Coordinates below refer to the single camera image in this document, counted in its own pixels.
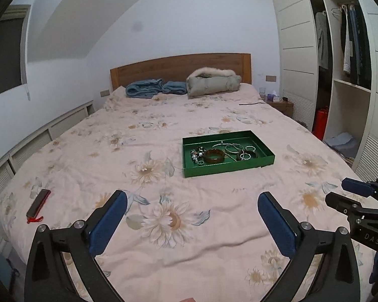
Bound small twisted silver bangle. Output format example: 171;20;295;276
245;145;256;152

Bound dark translucent bangle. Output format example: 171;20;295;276
236;151;258;161

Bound silver chain necklace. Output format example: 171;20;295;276
211;140;240;162

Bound silver clasp bangle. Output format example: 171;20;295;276
225;143;243;154

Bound amber resin bangle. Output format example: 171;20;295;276
203;149;225;164

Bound black beaded bracelet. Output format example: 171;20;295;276
190;145;208;158

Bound silver wristwatch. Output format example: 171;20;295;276
191;151;203;164

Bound folded blue clothes pile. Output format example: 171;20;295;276
324;132;359;158

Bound black red case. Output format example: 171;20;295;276
26;189;51;224

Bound red container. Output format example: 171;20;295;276
312;108;328;140

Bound wooden nightstand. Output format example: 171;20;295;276
267;101;294;118

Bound white radiator cover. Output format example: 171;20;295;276
0;102;95;253

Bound tissue box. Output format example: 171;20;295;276
267;91;281;102

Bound hanging clothes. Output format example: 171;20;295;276
316;0;372;91

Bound glass cup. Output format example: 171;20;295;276
259;87;266;100

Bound floral pink bedspread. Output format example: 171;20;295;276
0;85;378;302

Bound white wardrobe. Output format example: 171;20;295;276
273;0;378;181

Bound green rectangular tray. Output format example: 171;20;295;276
182;130;275;177

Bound grey fur-trimmed coat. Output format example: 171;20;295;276
186;67;242;98

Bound blue folded blanket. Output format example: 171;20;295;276
125;79;187;99

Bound wooden headboard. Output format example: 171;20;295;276
110;53;252;89

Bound dark window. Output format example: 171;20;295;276
0;4;30;94

